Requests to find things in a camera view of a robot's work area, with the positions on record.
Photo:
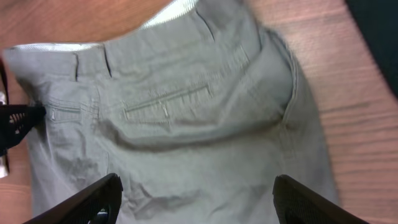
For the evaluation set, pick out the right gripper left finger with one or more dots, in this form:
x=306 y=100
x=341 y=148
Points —
x=99 y=203

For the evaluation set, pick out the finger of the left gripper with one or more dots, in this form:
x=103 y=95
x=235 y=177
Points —
x=16 y=122

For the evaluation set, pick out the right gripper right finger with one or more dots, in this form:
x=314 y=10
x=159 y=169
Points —
x=297 y=204

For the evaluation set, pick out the folded beige shorts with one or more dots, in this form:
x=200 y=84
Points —
x=4 y=161

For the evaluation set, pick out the black garment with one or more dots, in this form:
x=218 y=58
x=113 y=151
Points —
x=377 y=22

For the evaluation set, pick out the grey shorts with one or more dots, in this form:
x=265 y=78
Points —
x=197 y=111

